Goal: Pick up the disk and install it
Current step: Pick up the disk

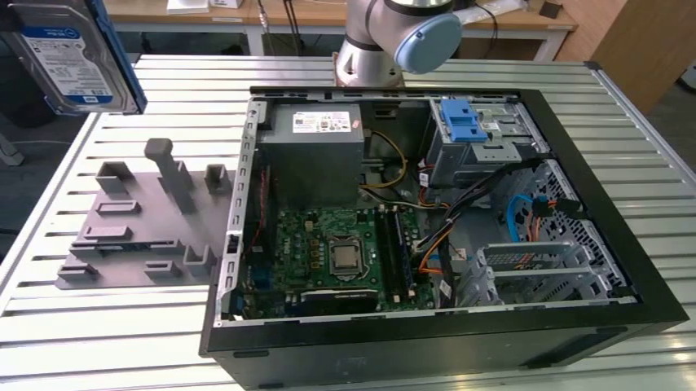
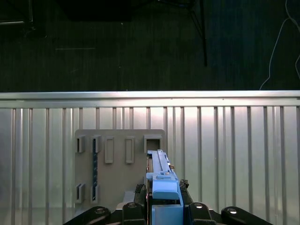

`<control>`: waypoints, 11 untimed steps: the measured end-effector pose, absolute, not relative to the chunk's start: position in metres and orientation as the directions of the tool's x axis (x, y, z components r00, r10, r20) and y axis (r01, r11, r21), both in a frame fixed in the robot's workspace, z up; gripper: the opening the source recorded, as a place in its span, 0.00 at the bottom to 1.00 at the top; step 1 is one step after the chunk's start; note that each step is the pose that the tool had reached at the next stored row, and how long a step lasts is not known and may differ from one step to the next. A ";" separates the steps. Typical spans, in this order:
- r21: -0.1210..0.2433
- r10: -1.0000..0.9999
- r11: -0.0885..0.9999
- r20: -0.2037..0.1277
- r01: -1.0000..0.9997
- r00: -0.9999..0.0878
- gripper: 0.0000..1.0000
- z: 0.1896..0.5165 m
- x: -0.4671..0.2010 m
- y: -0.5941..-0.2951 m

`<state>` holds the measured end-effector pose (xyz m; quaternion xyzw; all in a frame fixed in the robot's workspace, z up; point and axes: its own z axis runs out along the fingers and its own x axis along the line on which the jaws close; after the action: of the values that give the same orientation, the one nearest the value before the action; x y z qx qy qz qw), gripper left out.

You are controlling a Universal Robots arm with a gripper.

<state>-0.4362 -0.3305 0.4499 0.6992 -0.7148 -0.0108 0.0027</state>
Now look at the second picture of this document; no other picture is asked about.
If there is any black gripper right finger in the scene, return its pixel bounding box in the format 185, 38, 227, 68
179, 179, 274, 225

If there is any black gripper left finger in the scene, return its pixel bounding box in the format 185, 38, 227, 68
62, 184, 147, 225

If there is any hard disk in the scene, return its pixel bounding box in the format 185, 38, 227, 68
145, 149, 186, 225

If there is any grey parts rack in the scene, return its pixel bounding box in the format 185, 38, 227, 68
74, 128, 166, 211

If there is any RAM stick in rack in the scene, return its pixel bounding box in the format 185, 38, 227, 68
92, 138, 98, 203

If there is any thin white floor cable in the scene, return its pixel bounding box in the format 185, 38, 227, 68
259, 0, 300, 91

